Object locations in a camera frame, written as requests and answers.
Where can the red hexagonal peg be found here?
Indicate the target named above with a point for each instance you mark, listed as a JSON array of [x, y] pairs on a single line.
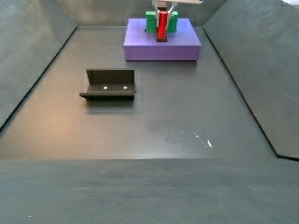
[[162, 29]]

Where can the brown upright bracket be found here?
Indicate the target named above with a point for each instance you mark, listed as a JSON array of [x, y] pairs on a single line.
[[160, 7]]

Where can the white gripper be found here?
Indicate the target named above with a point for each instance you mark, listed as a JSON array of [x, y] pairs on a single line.
[[171, 12]]

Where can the green block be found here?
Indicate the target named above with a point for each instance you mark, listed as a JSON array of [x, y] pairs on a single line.
[[151, 22]]

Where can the black angle bracket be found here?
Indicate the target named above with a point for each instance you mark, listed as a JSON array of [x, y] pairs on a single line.
[[114, 78]]

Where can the purple base board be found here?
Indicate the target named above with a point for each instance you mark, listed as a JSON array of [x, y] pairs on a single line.
[[142, 47]]

